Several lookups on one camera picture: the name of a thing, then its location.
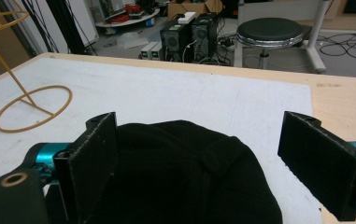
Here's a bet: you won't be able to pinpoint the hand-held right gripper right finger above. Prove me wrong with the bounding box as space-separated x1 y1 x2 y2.
277 110 356 222

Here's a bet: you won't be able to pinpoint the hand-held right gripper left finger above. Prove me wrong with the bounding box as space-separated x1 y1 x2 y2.
53 111 119 224

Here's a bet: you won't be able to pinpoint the black knitted hat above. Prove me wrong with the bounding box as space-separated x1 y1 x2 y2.
85 119 284 224

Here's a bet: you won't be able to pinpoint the white table mat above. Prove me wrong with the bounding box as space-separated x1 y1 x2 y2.
0 57 323 224

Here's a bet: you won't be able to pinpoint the white device with green light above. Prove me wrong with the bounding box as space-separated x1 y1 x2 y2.
139 41 164 61

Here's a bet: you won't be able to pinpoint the black stand legs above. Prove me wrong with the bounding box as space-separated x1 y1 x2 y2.
21 0 99 56

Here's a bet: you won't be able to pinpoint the black round stool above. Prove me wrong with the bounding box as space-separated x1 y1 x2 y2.
235 17 305 70

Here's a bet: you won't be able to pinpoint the round white platform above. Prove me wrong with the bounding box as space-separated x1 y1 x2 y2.
94 7 161 29

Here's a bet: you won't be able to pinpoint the black computer tower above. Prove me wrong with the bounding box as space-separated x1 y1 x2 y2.
159 19 196 63
191 13 221 63

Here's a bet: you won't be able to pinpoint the white box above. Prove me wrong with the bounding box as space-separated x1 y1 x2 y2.
177 11 197 25

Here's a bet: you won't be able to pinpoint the cardboard box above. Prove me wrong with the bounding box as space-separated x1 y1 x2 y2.
166 0 224 21

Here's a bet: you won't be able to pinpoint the yellow wire stand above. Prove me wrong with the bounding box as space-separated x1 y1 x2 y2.
0 0 74 134

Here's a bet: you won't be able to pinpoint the white desk frame leg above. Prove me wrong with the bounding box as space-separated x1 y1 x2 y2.
301 0 328 75

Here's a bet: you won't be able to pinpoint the black floor cables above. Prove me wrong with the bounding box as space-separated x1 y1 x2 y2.
317 30 356 63

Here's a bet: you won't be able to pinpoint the red cable bundle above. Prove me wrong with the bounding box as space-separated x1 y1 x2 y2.
108 3 145 24

